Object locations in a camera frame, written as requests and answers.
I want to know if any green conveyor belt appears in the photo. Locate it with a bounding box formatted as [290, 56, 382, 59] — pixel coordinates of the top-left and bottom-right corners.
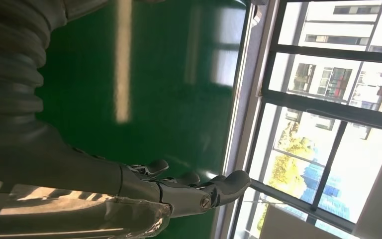
[34, 0, 248, 239]

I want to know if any clear plastic hand cover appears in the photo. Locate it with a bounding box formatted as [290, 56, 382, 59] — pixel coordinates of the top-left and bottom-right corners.
[0, 179, 173, 239]

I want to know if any yellow green tree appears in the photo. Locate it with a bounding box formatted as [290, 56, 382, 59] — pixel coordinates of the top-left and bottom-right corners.
[257, 122, 316, 232]

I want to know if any dark framed window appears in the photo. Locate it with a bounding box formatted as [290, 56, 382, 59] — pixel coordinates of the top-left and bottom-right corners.
[229, 0, 382, 239]

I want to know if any silver conveyor side rail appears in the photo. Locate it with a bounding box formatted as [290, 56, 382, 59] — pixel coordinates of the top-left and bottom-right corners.
[210, 0, 261, 239]

